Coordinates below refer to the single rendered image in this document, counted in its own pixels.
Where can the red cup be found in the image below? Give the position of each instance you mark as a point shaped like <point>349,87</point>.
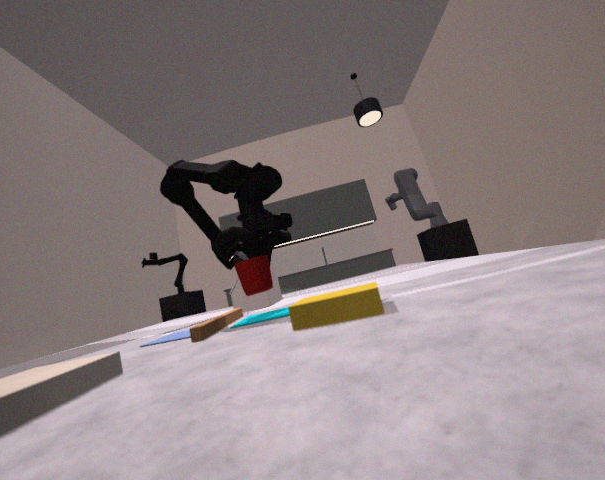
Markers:
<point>254,274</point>

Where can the yellow rectangular block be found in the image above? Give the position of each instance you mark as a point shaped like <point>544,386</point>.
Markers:
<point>352,303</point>

